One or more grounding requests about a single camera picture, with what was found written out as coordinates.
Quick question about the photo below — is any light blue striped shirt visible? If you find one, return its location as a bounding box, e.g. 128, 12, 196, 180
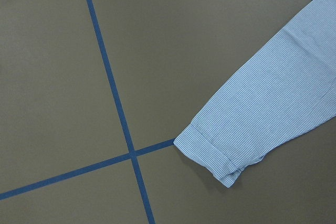
174, 0, 335, 187

